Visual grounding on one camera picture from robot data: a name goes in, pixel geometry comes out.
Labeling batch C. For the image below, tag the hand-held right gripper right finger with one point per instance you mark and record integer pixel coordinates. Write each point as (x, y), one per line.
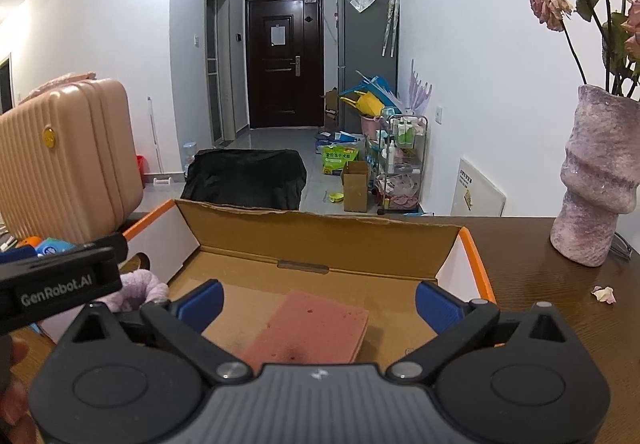
(435, 304)

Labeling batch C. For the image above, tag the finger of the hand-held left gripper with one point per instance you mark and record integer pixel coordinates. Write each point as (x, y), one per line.
(15, 256)
(117, 244)

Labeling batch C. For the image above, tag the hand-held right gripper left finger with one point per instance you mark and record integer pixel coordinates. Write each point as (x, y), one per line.
(205, 299)

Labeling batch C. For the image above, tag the lilac fuzzy cloth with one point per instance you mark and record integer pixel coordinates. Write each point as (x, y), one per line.
(145, 286)

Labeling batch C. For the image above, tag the pink sponge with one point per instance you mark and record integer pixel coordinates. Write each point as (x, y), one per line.
(315, 324)

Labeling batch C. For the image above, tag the red printed cardboard box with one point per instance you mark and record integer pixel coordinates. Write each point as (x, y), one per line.
(325, 234)

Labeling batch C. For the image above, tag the person's left hand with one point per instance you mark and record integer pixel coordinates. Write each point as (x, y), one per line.
(15, 354)

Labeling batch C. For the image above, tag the small orange ball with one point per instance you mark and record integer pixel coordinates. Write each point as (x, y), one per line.
(31, 240)

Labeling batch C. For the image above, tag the blue plastic tissue pack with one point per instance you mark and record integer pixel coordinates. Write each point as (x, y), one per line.
(52, 248)

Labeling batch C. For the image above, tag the red container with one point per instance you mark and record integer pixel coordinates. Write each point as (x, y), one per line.
(141, 168)

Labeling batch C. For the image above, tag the pink ribbed suitcase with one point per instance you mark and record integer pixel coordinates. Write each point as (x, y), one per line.
(65, 158)

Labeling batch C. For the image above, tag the white mop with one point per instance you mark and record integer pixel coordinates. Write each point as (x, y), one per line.
(155, 138)

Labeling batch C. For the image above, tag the clear water bottle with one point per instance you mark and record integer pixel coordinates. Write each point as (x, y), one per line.
(190, 156)

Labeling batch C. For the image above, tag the white board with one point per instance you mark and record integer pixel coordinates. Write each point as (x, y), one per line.
(480, 194)

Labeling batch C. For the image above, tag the black cloth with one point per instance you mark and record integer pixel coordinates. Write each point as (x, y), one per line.
(245, 176)

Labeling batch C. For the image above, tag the small brown cardboard box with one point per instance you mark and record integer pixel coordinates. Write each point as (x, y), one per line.
(356, 189)

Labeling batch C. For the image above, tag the fallen pink petal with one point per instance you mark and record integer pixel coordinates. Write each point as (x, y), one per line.
(604, 294)

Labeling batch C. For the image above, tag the green printed bag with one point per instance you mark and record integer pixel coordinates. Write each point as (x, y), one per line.
(340, 158)

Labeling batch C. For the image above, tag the pink bucket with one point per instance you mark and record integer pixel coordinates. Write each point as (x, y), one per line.
(371, 126)

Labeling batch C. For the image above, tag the pink textured vase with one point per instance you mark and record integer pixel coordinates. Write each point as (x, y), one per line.
(595, 184)

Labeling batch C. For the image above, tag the grey side door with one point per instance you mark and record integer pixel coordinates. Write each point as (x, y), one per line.
(215, 68)

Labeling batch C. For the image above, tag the open brown carton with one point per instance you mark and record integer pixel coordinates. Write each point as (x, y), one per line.
(330, 106)

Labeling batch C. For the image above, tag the blue plastic sheets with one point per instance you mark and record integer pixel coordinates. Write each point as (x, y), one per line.
(380, 86)

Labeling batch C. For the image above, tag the dark brown entrance door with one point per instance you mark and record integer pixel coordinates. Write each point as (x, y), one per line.
(285, 88)

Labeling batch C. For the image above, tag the white paper notice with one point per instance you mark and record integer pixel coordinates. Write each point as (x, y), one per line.
(278, 35)

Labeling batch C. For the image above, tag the grey refrigerator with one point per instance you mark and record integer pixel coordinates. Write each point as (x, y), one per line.
(360, 38)

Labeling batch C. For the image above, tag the white folded umbrella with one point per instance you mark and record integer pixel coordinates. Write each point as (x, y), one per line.
(390, 23)

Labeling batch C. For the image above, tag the bunch of dried pink roses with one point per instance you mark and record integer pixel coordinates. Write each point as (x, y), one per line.
(550, 3)

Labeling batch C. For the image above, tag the white wall outlet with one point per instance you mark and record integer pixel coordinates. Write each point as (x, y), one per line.
(440, 114)

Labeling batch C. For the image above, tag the lilac wall decoration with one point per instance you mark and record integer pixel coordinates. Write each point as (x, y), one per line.
(420, 88)

